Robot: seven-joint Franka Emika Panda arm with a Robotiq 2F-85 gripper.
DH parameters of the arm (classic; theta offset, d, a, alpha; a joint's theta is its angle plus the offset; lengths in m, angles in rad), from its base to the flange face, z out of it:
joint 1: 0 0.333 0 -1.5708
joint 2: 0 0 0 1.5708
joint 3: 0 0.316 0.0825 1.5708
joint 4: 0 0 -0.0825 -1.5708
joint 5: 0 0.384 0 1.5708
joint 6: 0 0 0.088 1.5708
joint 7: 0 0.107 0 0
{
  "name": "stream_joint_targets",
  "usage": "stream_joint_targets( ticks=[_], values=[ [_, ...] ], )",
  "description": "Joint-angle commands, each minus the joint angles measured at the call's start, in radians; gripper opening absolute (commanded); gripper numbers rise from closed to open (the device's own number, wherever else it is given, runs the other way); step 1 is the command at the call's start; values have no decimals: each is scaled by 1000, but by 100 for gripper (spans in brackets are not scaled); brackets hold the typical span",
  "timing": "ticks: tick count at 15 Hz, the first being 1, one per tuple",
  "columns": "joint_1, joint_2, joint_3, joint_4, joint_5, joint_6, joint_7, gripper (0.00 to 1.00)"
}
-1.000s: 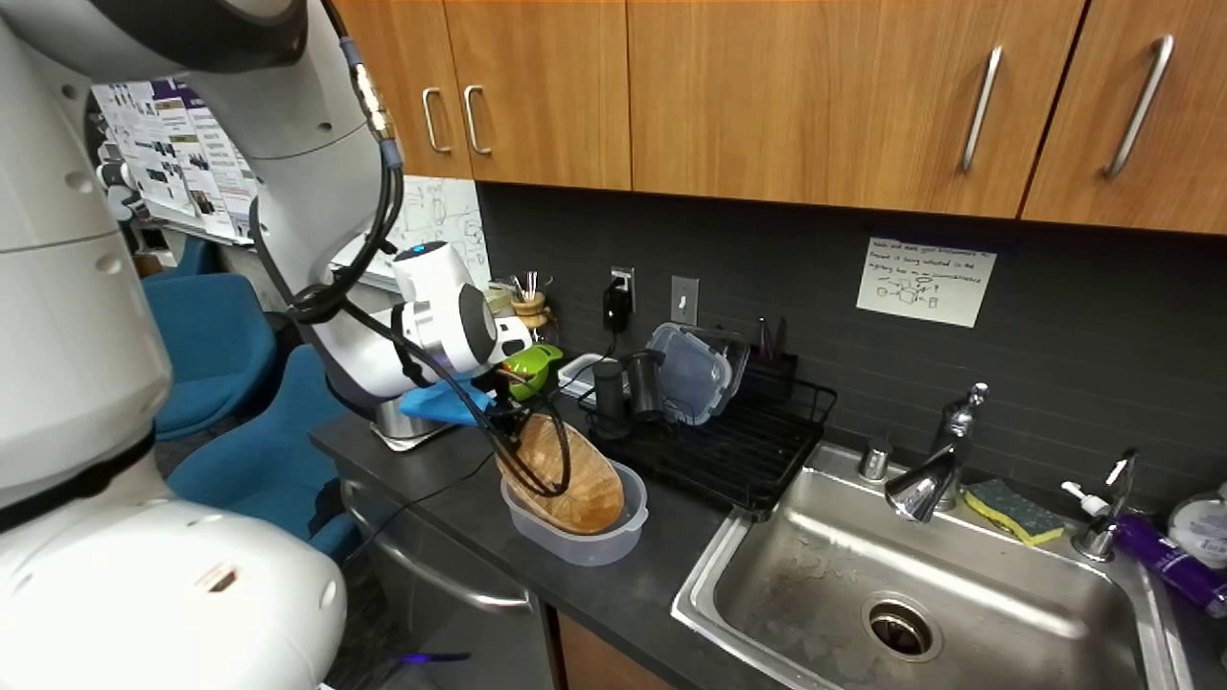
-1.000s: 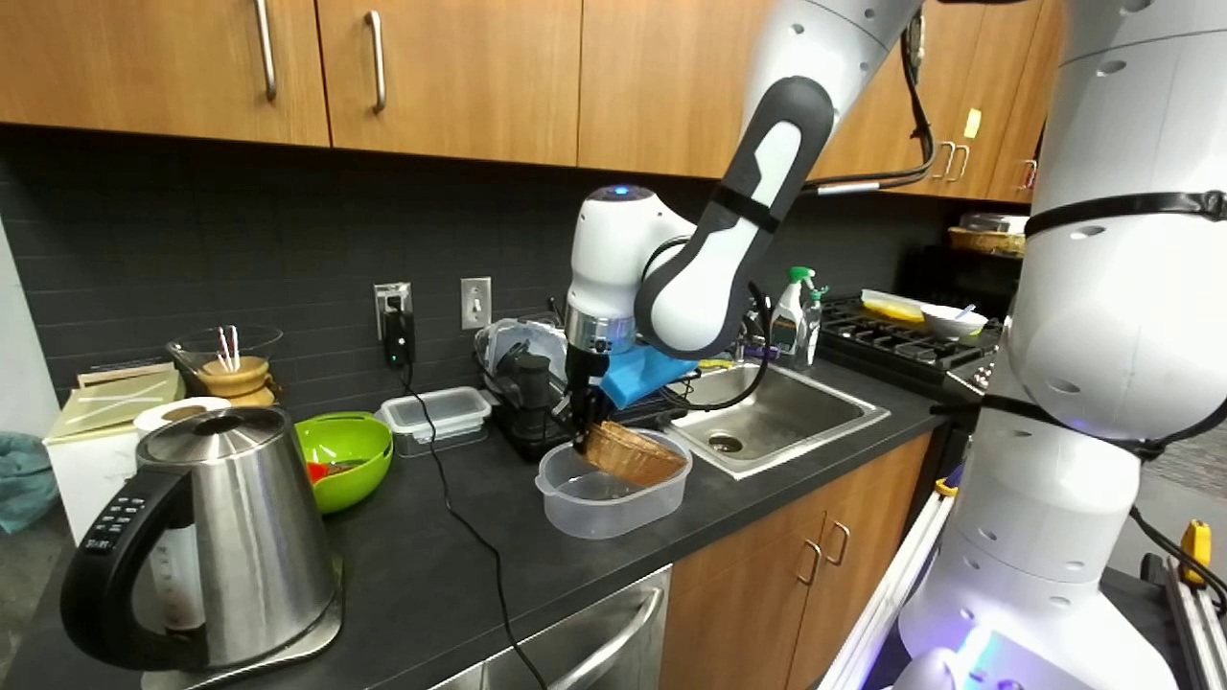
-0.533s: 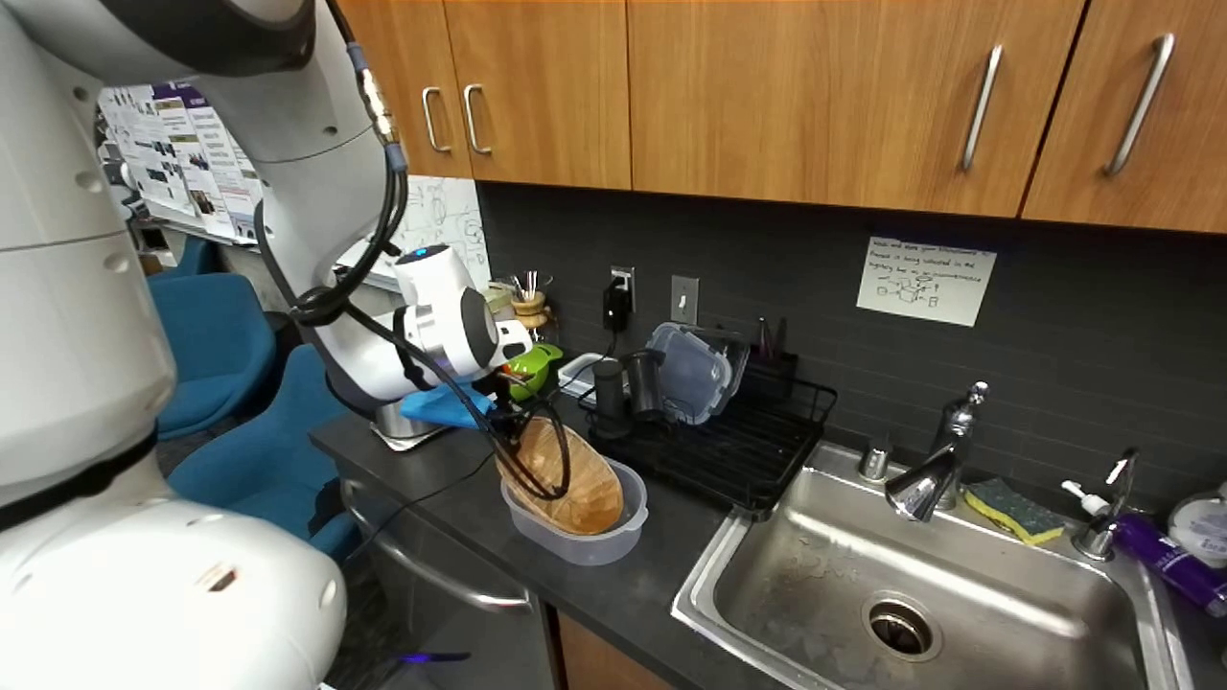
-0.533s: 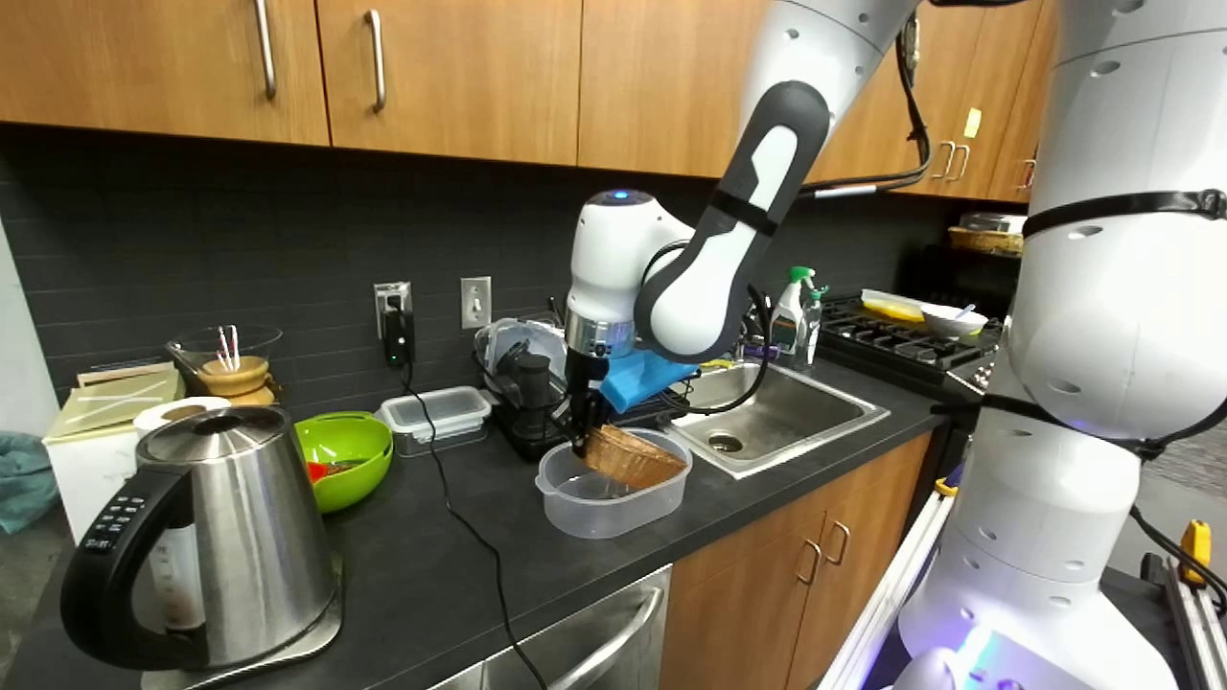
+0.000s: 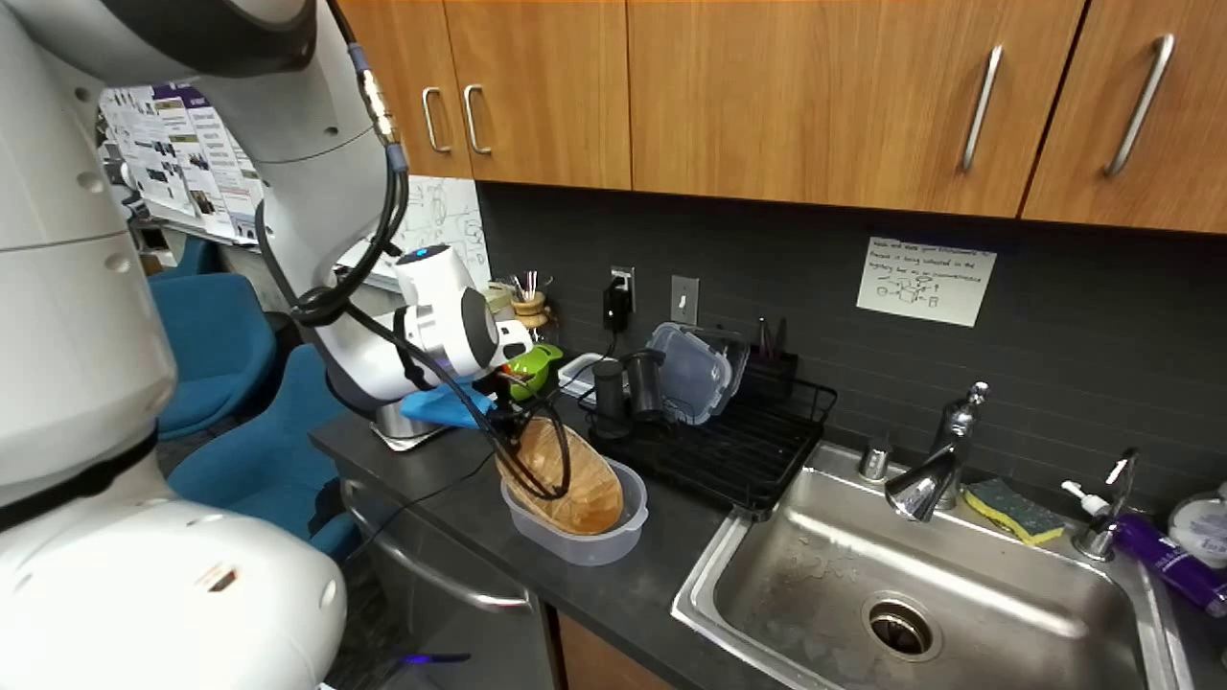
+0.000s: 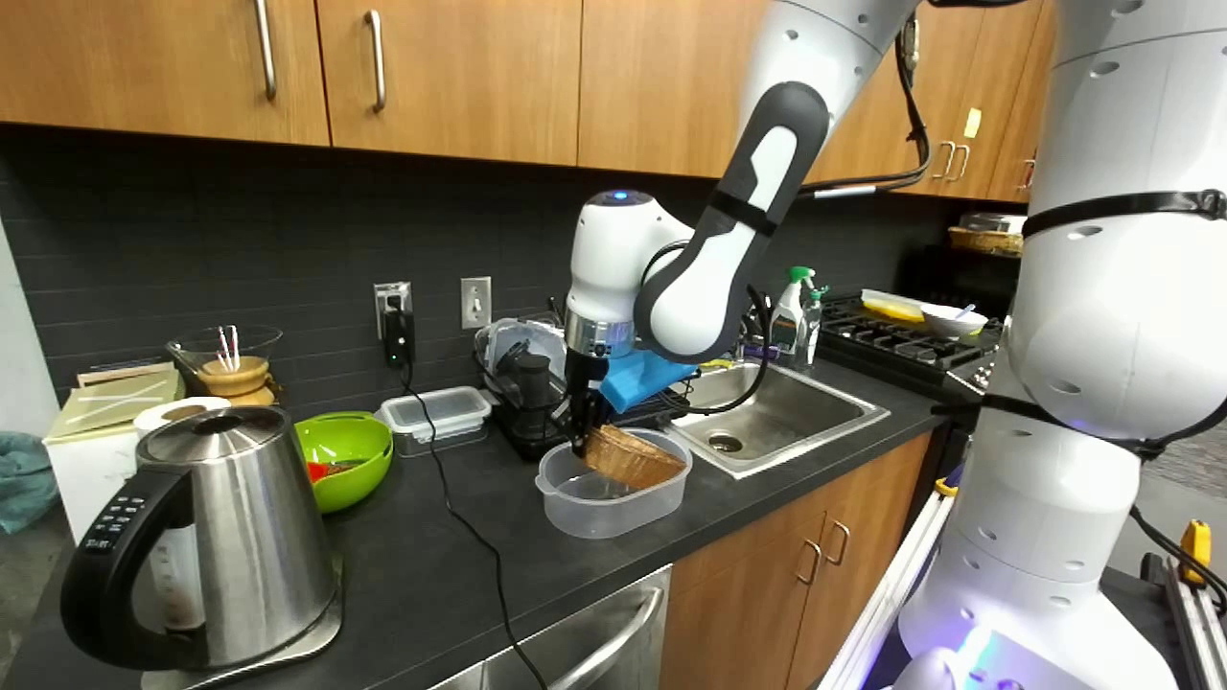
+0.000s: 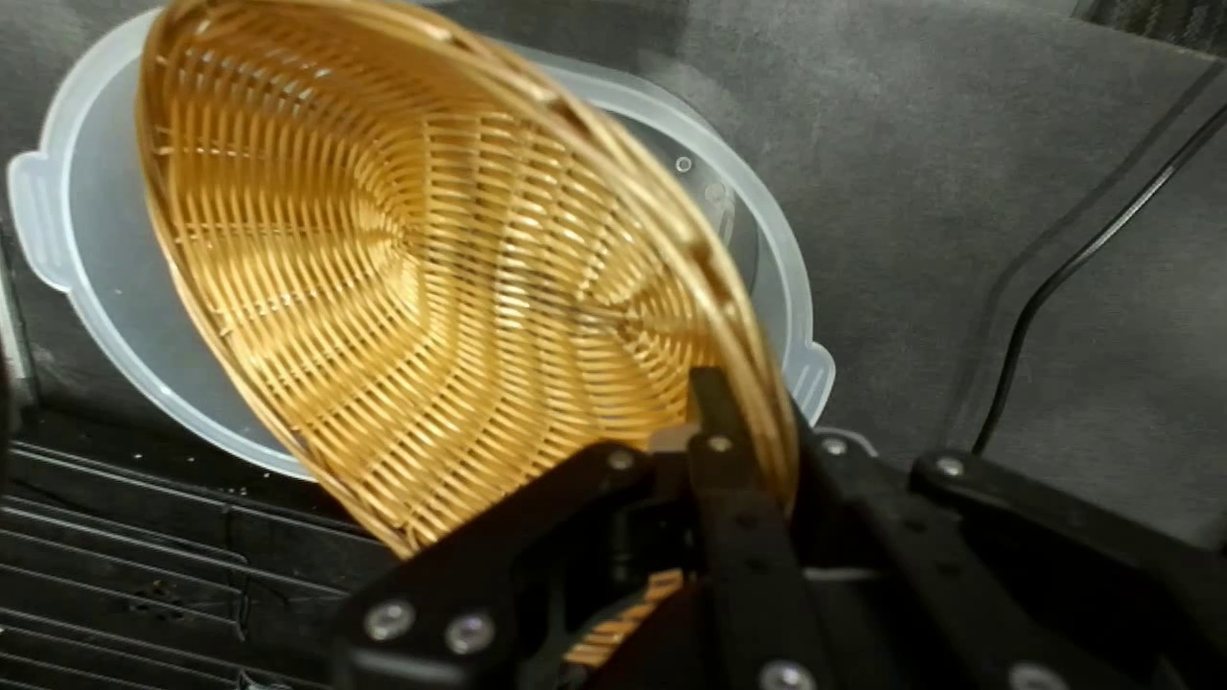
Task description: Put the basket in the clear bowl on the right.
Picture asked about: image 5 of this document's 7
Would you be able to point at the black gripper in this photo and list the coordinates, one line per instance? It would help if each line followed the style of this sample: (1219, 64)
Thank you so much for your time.
(506, 405)

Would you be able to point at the woven wicker basket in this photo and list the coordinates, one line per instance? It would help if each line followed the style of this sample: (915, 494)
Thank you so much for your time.
(580, 494)

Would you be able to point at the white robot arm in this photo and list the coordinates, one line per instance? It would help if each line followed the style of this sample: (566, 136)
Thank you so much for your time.
(78, 320)

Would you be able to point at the clear plastic oval bowl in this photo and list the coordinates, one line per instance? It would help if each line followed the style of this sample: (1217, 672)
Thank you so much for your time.
(600, 543)

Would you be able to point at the blue plastic wrist attachment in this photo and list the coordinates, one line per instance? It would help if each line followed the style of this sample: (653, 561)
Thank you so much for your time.
(446, 408)

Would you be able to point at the black mug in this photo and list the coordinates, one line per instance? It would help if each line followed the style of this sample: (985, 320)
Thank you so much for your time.
(611, 394)

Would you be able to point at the glass jar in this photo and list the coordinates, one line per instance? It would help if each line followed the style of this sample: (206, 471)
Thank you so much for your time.
(531, 307)

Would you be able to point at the black power plug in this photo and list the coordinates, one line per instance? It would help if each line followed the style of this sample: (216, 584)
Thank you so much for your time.
(620, 307)

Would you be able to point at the bluish clear container lids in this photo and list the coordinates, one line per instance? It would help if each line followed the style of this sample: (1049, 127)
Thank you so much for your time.
(691, 372)

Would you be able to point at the stainless steel dishwasher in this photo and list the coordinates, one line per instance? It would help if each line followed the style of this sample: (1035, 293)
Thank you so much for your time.
(433, 615)

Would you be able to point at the wooden lower cabinet door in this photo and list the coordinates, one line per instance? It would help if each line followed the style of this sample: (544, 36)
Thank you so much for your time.
(600, 656)

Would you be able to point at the wooden cabinet door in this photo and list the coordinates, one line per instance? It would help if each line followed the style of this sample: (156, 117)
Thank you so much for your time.
(548, 90)
(1188, 156)
(600, 656)
(818, 100)
(397, 80)

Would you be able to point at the blue office chair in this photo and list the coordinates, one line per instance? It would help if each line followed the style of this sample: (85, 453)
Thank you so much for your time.
(212, 348)
(272, 460)

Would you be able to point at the wooden upper cabinet door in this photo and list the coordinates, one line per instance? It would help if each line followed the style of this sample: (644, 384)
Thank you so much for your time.
(397, 80)
(818, 100)
(548, 90)
(1188, 156)

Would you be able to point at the chrome sink faucet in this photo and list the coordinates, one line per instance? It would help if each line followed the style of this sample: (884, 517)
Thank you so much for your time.
(942, 464)

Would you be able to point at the stainless steel sink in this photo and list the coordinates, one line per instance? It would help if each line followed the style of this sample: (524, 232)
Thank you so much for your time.
(920, 598)

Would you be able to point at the paper poster board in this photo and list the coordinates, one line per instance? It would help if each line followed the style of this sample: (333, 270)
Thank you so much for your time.
(176, 159)

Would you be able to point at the green yellow sponge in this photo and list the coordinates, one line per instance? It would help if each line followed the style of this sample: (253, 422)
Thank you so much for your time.
(1008, 517)

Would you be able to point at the wall power outlet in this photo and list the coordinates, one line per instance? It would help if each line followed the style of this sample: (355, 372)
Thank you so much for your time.
(621, 272)

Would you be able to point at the wall light switch plate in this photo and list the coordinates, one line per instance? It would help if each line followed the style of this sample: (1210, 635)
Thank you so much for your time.
(684, 299)

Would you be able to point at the white paper wall sign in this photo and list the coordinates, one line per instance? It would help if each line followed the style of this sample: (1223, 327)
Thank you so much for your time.
(926, 281)

